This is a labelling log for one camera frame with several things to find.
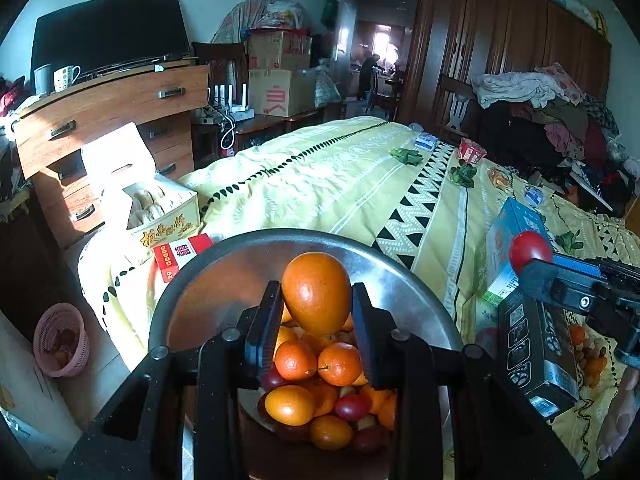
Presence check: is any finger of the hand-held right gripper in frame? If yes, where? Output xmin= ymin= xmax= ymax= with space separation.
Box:
xmin=520 ymin=258 xmax=608 ymax=313
xmin=552 ymin=254 xmax=601 ymax=272

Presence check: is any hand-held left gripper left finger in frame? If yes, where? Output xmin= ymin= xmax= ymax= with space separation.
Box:
xmin=57 ymin=280 xmax=284 ymax=480

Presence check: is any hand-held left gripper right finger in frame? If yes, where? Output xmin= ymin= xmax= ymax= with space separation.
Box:
xmin=352 ymin=283 xmax=584 ymax=480

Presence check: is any pile of orange kumquats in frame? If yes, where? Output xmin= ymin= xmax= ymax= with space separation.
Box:
xmin=262 ymin=305 xmax=401 ymax=451

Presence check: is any red cherry tomato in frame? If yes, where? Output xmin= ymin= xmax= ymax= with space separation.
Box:
xmin=508 ymin=231 xmax=554 ymax=276
xmin=352 ymin=425 xmax=391 ymax=453
xmin=335 ymin=394 xmax=373 ymax=421
xmin=260 ymin=367 xmax=288 ymax=393

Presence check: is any single large kumquat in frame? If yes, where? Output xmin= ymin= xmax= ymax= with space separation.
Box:
xmin=281 ymin=252 xmax=352 ymax=337

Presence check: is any large stainless steel bowl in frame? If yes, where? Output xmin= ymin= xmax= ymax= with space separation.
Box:
xmin=147 ymin=230 xmax=463 ymax=480

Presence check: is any person's right hand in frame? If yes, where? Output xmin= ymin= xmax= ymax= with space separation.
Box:
xmin=597 ymin=367 xmax=640 ymax=461

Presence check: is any green leafy vegetable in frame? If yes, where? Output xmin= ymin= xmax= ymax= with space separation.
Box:
xmin=448 ymin=164 xmax=477 ymax=188
xmin=555 ymin=230 xmax=585 ymax=255

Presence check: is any blue and white carton box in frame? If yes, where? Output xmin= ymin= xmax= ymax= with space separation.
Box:
xmin=485 ymin=197 xmax=556 ymax=306

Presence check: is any black box with white icons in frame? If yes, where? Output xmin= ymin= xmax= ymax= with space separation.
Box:
xmin=497 ymin=287 xmax=581 ymax=418

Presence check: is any red and white pack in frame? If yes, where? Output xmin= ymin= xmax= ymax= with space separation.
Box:
xmin=152 ymin=234 xmax=215 ymax=283

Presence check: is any pile of clothes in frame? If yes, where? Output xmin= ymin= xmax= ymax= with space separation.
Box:
xmin=472 ymin=62 xmax=640 ymax=211

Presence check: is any red snack packet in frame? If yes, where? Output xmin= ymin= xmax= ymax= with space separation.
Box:
xmin=457 ymin=139 xmax=487 ymax=165

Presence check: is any open pastry carton box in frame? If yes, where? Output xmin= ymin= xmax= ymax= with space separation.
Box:
xmin=80 ymin=122 xmax=201 ymax=266

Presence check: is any pink plastic basket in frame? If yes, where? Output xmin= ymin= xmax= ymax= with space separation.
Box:
xmin=34 ymin=302 xmax=91 ymax=378

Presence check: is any wooden side table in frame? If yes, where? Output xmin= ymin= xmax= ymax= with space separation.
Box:
xmin=192 ymin=110 xmax=321 ymax=166

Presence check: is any white router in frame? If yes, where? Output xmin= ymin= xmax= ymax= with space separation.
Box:
xmin=207 ymin=84 xmax=253 ymax=121

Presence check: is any dark wooden wardrobe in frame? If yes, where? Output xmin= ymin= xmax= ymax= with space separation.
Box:
xmin=400 ymin=0 xmax=613 ymax=146

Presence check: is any white cardboard box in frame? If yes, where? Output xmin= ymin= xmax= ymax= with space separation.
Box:
xmin=0 ymin=310 xmax=83 ymax=466

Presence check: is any cardboard box with red print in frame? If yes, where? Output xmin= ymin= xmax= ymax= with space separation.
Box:
xmin=248 ymin=67 xmax=318 ymax=117

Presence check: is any white sack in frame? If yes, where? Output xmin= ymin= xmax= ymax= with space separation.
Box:
xmin=314 ymin=70 xmax=343 ymax=108

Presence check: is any dark wooden chair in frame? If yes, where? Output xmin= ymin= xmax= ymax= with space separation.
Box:
xmin=192 ymin=42 xmax=251 ymax=96

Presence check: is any wooden dresser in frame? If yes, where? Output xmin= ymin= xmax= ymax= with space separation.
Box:
xmin=12 ymin=60 xmax=211 ymax=248

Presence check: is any brown cardboard box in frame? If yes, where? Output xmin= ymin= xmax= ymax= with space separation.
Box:
xmin=247 ymin=30 xmax=313 ymax=71

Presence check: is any heap of plastic bags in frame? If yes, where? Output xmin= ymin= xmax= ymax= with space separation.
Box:
xmin=215 ymin=0 xmax=311 ymax=43

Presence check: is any white dotted mug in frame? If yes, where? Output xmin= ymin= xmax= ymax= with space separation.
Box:
xmin=54 ymin=65 xmax=81 ymax=92

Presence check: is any black television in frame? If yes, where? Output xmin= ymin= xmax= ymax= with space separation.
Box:
xmin=31 ymin=0 xmax=193 ymax=93

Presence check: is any grey mug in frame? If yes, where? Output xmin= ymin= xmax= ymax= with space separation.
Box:
xmin=34 ymin=64 xmax=55 ymax=96

